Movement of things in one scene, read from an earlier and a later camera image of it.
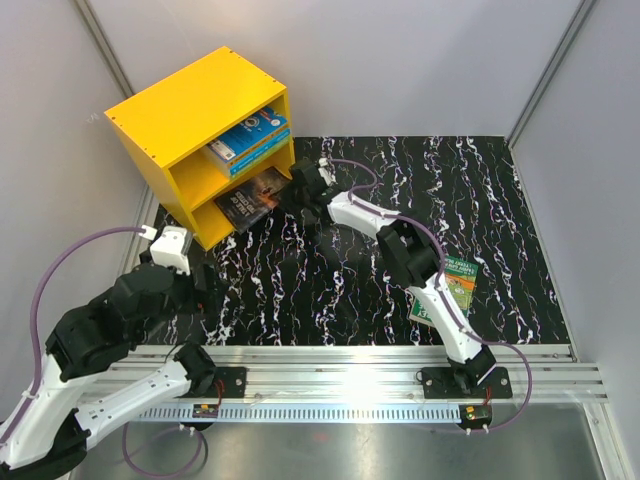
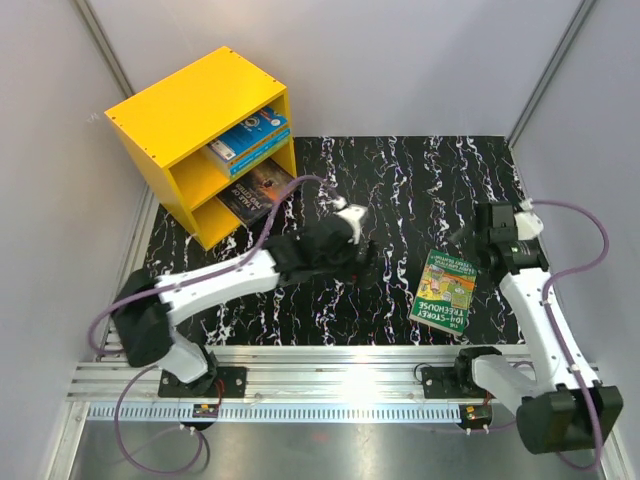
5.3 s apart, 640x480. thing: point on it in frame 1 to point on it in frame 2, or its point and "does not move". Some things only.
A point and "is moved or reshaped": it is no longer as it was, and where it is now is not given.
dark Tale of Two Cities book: (243, 206) is moved or reshaped
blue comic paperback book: (236, 163) does not move
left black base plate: (234, 383) does not move
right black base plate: (440, 383) does not move
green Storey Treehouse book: (460, 277) does not move
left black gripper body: (191, 298) to (344, 265)
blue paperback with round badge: (249, 134) does not move
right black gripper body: (294, 200) to (473, 244)
